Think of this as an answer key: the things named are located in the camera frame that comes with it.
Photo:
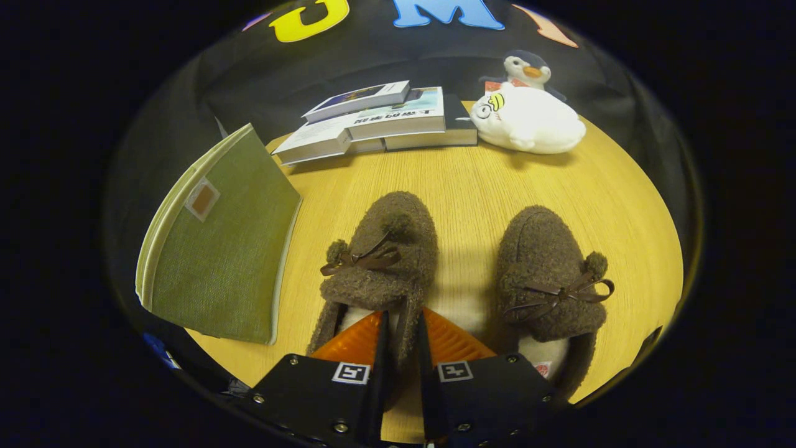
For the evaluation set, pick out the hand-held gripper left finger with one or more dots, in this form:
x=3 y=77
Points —
x=380 y=373

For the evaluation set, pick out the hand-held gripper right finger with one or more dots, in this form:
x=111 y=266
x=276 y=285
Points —
x=428 y=386

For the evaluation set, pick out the brown fuzzy shoe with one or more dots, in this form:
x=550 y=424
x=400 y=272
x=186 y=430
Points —
x=398 y=230
x=541 y=249

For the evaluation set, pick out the green fabric storage box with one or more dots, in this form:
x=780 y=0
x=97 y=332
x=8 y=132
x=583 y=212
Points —
x=230 y=249

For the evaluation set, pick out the white cover book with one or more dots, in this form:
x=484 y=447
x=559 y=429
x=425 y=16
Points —
x=311 y=142

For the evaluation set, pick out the black cover book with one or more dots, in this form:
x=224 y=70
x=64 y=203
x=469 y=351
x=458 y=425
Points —
x=457 y=124

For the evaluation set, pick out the small dark-blue cover book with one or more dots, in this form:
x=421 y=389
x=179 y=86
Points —
x=360 y=98

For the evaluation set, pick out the white seal plush toy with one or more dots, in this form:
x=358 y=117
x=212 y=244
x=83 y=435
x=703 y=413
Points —
x=535 y=121

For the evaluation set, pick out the small red card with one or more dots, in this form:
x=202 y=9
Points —
x=493 y=86

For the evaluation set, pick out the grey penguin plush toy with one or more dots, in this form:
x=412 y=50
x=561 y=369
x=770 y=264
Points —
x=525 y=67

